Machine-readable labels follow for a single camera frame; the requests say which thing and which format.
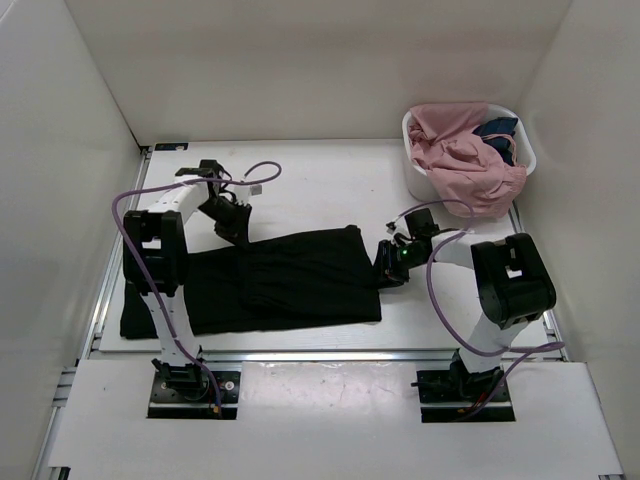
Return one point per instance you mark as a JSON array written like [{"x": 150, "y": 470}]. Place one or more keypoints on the white plastic basket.
[{"x": 416, "y": 178}]

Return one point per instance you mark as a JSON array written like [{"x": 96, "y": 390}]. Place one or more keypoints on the black trousers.
[{"x": 303, "y": 280}]

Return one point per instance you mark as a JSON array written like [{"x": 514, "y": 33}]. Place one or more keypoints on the dark blue garment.
[{"x": 499, "y": 133}]

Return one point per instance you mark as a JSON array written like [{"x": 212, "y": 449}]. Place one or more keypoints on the aluminium frame rail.
[{"x": 411, "y": 355}]

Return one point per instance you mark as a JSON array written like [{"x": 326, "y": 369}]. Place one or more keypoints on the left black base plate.
[{"x": 165, "y": 402}]

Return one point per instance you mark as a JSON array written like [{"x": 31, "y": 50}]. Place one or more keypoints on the blue white label sticker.
[{"x": 171, "y": 146}]

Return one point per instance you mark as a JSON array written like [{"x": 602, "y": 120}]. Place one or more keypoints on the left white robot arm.
[{"x": 156, "y": 265}]

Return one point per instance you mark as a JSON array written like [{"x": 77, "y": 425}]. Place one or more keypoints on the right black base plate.
[{"x": 444, "y": 399}]

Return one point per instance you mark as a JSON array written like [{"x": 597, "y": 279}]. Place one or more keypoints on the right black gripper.
[{"x": 387, "y": 275}]

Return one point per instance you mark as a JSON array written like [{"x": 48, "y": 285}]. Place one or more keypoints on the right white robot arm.
[{"x": 513, "y": 286}]

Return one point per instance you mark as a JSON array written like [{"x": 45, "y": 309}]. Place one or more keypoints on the pink garment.
[{"x": 469, "y": 174}]

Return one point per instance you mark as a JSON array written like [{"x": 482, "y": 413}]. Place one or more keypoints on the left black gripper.
[{"x": 237, "y": 232}]

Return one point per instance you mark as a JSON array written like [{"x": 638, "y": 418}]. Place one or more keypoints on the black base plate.
[
  {"x": 165, "y": 402},
  {"x": 444, "y": 399}
]

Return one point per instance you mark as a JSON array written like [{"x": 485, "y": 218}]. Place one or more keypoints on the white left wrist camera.
[{"x": 245, "y": 191}]

